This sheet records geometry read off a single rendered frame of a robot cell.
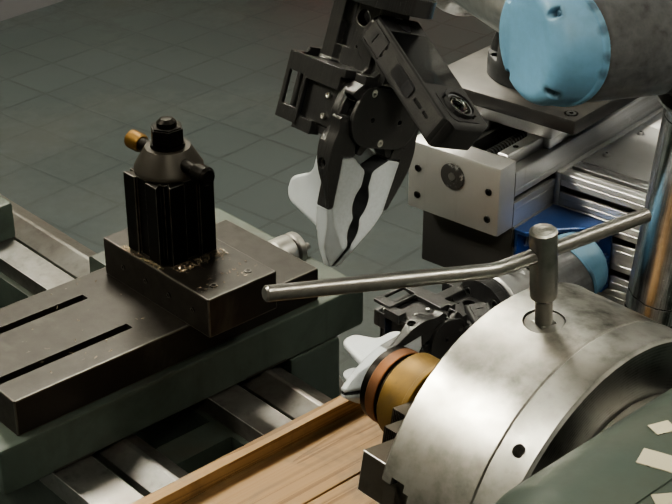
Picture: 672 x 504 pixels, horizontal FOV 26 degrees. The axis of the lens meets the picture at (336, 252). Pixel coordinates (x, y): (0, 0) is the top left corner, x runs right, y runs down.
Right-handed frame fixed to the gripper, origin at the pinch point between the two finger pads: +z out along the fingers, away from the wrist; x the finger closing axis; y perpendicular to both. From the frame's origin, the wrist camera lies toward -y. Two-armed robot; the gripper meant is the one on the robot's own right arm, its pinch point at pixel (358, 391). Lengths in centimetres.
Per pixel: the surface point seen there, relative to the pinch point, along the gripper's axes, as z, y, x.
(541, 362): 1.9, -22.6, 14.7
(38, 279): -8, 72, -21
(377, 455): 9.4, -12.3, 4.0
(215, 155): -165, 239, -108
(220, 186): -153, 221, -108
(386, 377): -0.9, -2.7, 2.5
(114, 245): -5.9, 49.0, -6.2
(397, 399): 0.4, -5.5, 2.0
